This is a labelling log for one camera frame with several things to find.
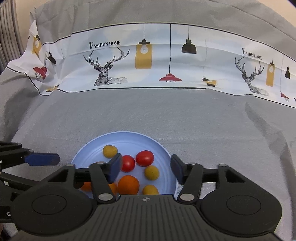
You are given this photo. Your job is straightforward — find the red tomato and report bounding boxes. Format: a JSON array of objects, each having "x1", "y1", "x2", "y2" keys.
[
  {"x1": 121, "y1": 155, "x2": 135, "y2": 172},
  {"x1": 135, "y1": 150, "x2": 154, "y2": 167}
]

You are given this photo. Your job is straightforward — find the white printed deer cloth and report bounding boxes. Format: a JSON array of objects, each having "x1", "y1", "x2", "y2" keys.
[{"x1": 8, "y1": 23, "x2": 295, "y2": 107}]

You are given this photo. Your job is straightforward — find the orange tangerine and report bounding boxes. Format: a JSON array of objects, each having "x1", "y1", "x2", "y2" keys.
[
  {"x1": 117, "y1": 175, "x2": 139, "y2": 195},
  {"x1": 80, "y1": 182, "x2": 92, "y2": 192},
  {"x1": 93, "y1": 184, "x2": 110, "y2": 197}
]

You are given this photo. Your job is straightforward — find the orange tangerine hidden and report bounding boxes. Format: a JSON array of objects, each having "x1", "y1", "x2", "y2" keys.
[{"x1": 109, "y1": 183, "x2": 117, "y2": 196}]

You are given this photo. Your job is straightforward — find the small yellow fruit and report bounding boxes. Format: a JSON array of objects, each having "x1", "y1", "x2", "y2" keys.
[
  {"x1": 103, "y1": 145, "x2": 118, "y2": 159},
  {"x1": 144, "y1": 165, "x2": 159, "y2": 181},
  {"x1": 142, "y1": 185, "x2": 159, "y2": 195}
]

